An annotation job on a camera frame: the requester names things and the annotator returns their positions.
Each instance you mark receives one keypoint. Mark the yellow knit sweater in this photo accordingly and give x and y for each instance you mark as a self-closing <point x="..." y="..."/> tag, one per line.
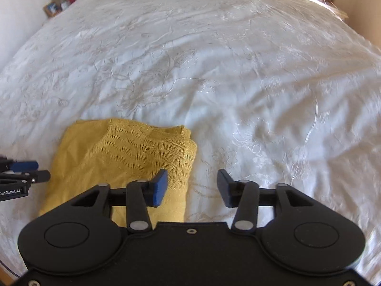
<point x="89" y="161"/>

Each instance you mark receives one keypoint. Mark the white embroidered bedspread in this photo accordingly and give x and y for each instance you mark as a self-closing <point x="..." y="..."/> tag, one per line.
<point x="238" y="74"/>

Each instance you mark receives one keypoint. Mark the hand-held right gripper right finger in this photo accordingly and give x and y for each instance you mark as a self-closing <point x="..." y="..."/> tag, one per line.
<point x="225" y="188"/>

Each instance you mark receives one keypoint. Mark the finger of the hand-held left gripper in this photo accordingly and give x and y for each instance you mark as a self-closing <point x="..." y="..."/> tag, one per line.
<point x="38" y="176"/>
<point x="25" y="165"/>

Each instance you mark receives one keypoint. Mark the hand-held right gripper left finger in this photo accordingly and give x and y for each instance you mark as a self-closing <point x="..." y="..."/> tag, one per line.
<point x="159" y="188"/>

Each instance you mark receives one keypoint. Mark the red picture frame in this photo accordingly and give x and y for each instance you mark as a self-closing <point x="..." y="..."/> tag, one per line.
<point x="67" y="1"/>

